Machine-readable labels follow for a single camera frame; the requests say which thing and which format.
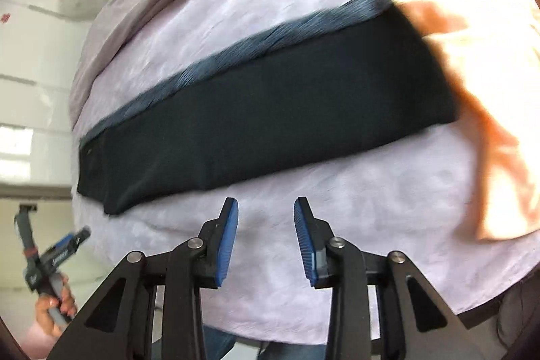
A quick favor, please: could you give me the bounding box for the person's left forearm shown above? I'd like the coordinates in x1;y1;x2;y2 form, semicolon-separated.
18;324;56;360

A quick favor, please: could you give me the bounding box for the lilac embossed blanket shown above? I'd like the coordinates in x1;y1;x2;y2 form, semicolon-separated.
70;0;540;344

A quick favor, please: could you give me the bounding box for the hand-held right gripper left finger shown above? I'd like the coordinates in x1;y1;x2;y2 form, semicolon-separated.
48;197;239;360

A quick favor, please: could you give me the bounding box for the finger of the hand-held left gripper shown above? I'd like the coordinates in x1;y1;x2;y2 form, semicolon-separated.
15;204;39;260
48;226;92;260

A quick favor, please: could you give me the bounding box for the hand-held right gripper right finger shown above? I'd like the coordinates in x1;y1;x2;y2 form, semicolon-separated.
294;196;498;360

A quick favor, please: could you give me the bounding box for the grey bed sheet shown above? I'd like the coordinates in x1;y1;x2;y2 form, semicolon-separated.
70;0;498;124

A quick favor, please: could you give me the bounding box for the orange cloth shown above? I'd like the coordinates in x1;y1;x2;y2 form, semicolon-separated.
358;0;540;243

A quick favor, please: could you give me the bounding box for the person's left hand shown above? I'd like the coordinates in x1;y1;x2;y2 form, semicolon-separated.
35;275;79;338

